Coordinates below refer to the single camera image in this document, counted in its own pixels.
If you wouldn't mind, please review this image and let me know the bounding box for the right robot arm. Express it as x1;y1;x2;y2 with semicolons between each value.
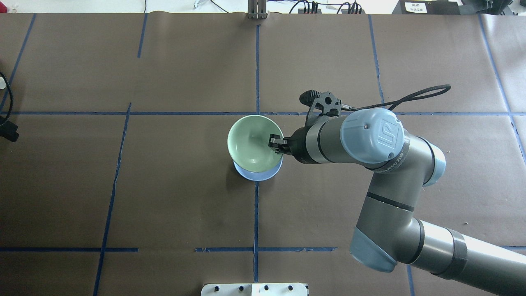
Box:
264;108;526;296

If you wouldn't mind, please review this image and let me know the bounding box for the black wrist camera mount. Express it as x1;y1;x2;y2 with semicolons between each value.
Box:
299;90;341;127

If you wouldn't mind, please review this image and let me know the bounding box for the green bowl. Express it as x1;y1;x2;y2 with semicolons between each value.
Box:
227;115;284;173

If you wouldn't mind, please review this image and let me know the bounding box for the blue bowl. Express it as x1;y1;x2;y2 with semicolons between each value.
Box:
233;159;283;182

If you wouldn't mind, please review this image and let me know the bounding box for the white plug at edge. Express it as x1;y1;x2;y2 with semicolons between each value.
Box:
0;76;7;90

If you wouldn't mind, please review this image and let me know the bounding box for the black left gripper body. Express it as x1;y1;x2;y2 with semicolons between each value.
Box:
0;121;19;143

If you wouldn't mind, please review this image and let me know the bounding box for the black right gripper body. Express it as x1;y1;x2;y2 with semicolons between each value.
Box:
286;127;309;159

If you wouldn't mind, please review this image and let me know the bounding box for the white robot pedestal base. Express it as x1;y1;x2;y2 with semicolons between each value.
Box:
201;282;309;296

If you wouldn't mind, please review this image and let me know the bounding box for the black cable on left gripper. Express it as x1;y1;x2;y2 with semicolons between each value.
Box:
0;72;14;126

